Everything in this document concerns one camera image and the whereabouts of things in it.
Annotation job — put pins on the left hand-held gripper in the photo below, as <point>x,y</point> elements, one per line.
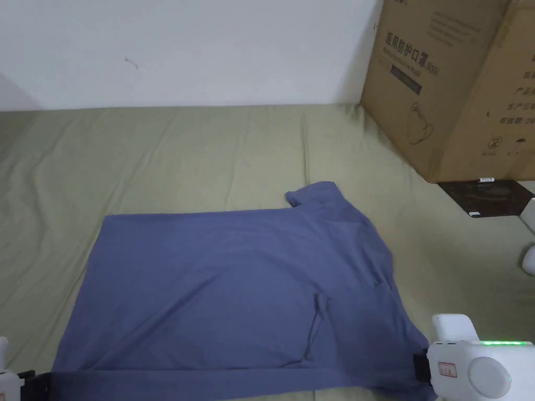
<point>9,386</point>

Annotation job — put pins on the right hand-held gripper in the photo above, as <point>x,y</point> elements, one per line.
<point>480,367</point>

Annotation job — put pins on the dark blue shirt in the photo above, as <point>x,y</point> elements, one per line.
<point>234,284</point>

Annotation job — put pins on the white rounded device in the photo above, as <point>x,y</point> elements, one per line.
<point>529,261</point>

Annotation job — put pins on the dark flat board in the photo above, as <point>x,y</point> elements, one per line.
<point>489,198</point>

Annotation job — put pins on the small white stick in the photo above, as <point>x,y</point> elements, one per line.
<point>486,180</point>

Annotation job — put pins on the bed with pale green sheet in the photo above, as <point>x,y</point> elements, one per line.
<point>175,158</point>

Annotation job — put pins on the large brown cardboard carton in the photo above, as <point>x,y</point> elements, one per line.
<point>443,92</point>

